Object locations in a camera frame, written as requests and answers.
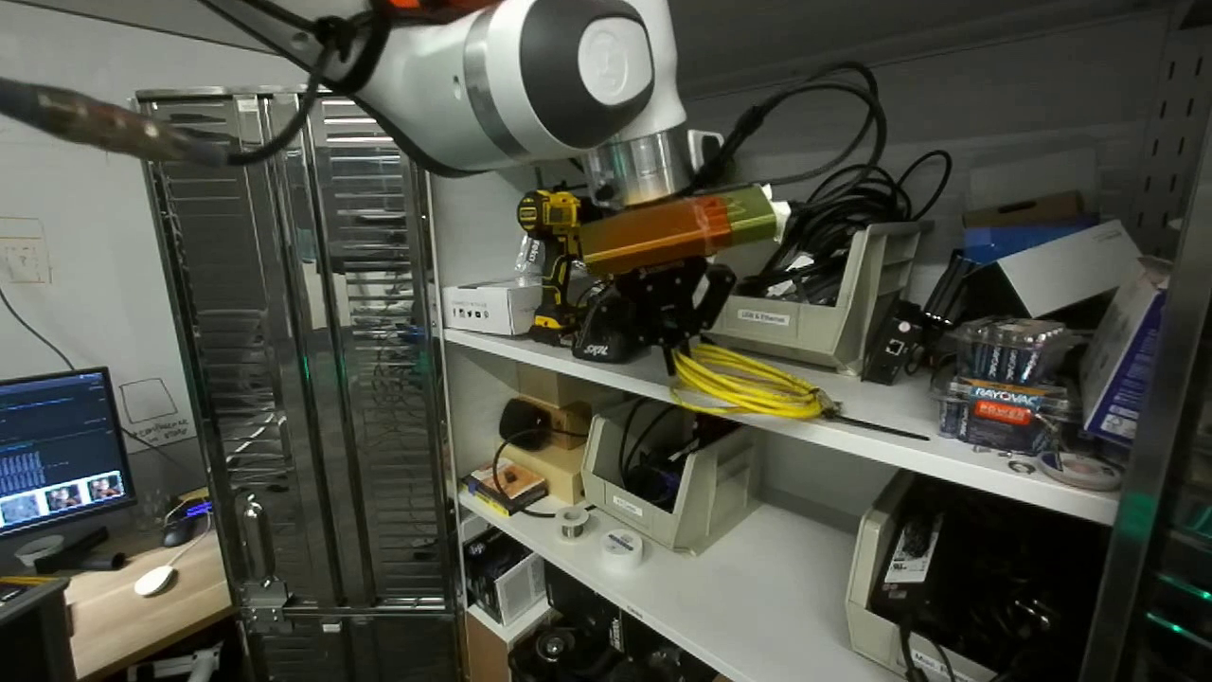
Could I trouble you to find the brown blurred rod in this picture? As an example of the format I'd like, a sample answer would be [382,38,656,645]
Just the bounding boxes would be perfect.
[0,72,236,169]

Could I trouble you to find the black tool charger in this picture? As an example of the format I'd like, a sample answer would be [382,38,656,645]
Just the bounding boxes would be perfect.
[564,278,668,369]

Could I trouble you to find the white cardboard box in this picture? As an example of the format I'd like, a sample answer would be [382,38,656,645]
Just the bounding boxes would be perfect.
[439,278,548,340]

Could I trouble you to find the chrome slatted rack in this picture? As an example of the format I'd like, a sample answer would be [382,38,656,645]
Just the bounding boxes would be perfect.
[132,84,461,682]

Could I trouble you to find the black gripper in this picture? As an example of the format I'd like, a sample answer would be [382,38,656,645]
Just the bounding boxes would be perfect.
[610,251,742,359]

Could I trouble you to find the white shelf unit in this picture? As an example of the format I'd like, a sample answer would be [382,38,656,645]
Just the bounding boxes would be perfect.
[430,0,1212,682]

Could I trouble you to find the grey storage bin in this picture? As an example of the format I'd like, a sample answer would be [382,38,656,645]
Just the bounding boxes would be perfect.
[841,468,1115,682]

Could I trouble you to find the yellow black cordless drill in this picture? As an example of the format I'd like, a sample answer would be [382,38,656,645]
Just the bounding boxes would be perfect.
[511,187,592,348]

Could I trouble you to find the grey bin with black items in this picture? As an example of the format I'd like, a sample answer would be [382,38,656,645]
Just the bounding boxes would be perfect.
[579,399,764,557]

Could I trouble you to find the wooden desk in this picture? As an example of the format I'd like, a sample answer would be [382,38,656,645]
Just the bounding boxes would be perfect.
[0,504,238,682]

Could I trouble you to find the grey device on shelf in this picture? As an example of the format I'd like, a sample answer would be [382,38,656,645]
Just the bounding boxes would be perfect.
[704,220,934,377]

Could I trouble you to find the white computer mouse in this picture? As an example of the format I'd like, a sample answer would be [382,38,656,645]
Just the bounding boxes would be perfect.
[129,562,182,601]

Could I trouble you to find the battery pack with orange label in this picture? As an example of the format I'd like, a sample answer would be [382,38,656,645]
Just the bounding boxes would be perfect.
[934,372,1082,456]

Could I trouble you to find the clear tape roll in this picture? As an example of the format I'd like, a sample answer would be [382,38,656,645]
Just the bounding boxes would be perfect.
[1033,448,1130,496]

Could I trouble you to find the computer monitor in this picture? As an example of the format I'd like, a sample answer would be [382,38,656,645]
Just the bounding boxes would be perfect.
[0,362,141,547]

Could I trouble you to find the yellow coiled cable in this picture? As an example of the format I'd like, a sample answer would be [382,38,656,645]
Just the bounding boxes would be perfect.
[668,337,841,423]

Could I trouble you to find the black round device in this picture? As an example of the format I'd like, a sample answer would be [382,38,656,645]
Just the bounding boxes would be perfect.
[496,394,557,456]

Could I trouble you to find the blue and white box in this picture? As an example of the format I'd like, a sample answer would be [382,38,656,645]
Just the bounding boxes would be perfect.
[1081,261,1179,451]

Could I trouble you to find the orange printed book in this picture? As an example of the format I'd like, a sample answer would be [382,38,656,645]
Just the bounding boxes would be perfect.
[461,467,552,519]

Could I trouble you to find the black power adapter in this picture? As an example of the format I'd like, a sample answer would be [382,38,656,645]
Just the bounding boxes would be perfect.
[862,295,953,388]

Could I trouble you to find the black cable bundle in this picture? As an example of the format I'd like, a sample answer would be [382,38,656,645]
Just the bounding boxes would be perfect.
[717,58,957,304]

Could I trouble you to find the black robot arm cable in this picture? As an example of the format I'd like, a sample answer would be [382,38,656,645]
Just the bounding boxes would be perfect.
[198,0,392,169]

